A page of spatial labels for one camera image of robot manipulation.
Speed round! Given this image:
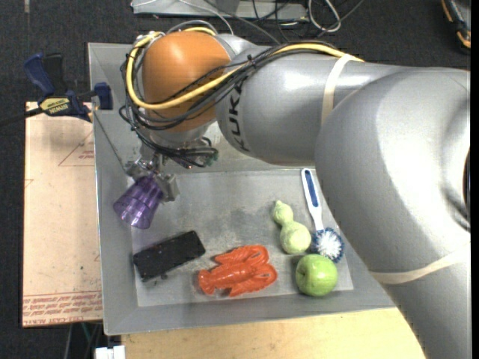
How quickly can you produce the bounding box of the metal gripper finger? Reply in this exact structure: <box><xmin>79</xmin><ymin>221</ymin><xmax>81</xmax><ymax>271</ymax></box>
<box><xmin>123</xmin><ymin>160</ymin><xmax>151</xmax><ymax>182</ymax></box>
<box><xmin>155</xmin><ymin>172</ymin><xmax>181</xmax><ymax>203</ymax></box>

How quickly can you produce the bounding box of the clear purple plastic cup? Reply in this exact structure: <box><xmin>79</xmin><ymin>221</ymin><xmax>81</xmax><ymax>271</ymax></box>
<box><xmin>112</xmin><ymin>174</ymin><xmax>165</xmax><ymax>230</ymax></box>

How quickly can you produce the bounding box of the grey metal bin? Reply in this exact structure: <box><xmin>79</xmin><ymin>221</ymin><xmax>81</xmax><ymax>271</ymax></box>
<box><xmin>88</xmin><ymin>42</ymin><xmax>397</xmax><ymax>337</ymax></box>

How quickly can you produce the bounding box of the black flat block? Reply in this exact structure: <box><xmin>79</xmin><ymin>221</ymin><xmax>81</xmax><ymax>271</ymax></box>
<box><xmin>132</xmin><ymin>230</ymin><xmax>207</xmax><ymax>282</ymax></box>

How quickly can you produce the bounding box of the brown cardboard board red print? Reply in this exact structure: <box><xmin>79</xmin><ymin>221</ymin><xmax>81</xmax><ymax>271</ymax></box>
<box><xmin>22</xmin><ymin>101</ymin><xmax>104</xmax><ymax>328</ymax></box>

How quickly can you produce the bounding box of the orange toy lobster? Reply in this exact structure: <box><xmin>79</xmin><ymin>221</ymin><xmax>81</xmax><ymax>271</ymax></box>
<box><xmin>197</xmin><ymin>244</ymin><xmax>279</xmax><ymax>298</ymax></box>

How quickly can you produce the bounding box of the pale green toy gourd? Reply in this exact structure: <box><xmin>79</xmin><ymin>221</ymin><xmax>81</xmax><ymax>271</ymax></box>
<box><xmin>271</xmin><ymin>199</ymin><xmax>313</xmax><ymax>256</ymax></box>

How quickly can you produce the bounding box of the white and blue brush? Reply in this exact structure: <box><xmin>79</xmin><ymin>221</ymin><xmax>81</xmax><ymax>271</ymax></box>
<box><xmin>300</xmin><ymin>167</ymin><xmax>346</xmax><ymax>264</ymax></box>

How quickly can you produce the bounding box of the green apple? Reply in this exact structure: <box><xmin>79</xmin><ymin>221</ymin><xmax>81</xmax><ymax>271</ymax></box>
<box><xmin>294</xmin><ymin>253</ymin><xmax>339</xmax><ymax>298</ymax></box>

